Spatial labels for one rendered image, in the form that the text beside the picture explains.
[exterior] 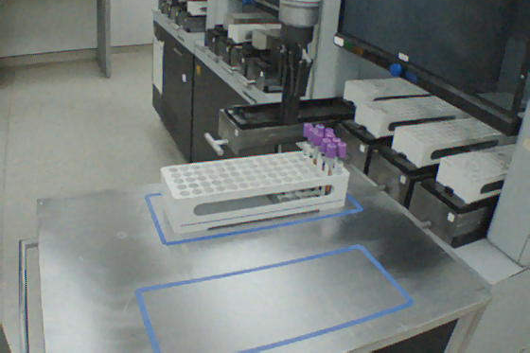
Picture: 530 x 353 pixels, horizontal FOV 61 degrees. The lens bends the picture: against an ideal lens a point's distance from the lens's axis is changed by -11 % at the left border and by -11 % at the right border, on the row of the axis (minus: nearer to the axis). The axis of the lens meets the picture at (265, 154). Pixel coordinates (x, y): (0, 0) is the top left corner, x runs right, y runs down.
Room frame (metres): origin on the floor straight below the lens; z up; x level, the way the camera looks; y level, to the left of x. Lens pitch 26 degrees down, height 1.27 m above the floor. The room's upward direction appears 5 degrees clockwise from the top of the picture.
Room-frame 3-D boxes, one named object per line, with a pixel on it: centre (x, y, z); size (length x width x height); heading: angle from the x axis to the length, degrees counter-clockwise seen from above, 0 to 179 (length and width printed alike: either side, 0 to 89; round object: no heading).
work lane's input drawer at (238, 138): (1.24, -0.19, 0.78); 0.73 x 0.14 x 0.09; 117
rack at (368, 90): (1.33, -0.35, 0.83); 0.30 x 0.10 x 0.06; 117
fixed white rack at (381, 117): (1.16, -0.36, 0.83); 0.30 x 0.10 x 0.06; 117
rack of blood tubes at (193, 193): (0.71, 0.01, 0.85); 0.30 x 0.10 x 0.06; 115
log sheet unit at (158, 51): (2.76, 0.68, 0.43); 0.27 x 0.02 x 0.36; 27
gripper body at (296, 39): (1.12, -0.05, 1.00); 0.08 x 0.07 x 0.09; 27
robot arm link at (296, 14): (1.12, -0.05, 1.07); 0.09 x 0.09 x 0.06
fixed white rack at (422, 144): (1.02, -0.43, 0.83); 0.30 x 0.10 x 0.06; 117
